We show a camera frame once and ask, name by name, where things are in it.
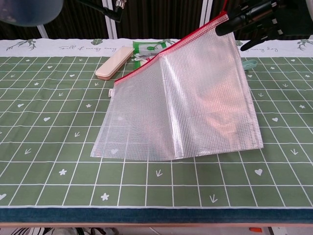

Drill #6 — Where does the green wet wipes packet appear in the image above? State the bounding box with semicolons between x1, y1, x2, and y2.
132;40;181;72

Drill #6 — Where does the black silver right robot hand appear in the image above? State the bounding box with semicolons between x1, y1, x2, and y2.
215;0;313;52

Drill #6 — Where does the clear mesh zipper pouch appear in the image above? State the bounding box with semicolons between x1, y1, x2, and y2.
90;0;265;163

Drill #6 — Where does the green grid tablecloth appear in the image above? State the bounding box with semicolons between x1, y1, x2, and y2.
0;38;313;224

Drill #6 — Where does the teal plastic dustpan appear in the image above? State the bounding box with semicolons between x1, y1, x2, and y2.
241;58;258;72

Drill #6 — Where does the clear plastic packet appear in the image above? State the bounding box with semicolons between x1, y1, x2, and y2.
134;54;158;62

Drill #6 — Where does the beige oblong case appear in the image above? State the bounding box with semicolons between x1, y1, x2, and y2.
95;47;134;81

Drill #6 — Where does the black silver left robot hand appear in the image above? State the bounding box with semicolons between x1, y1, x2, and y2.
75;0;127;23

